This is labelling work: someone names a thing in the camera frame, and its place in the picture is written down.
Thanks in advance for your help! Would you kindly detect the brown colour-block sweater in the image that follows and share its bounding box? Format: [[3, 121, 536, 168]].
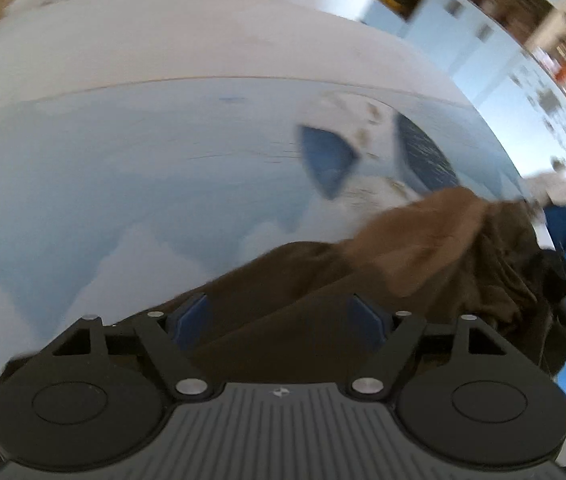
[[112, 185, 566, 386]]

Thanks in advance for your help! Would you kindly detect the white wall cabinet row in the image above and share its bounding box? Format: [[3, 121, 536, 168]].
[[362, 0, 566, 177]]

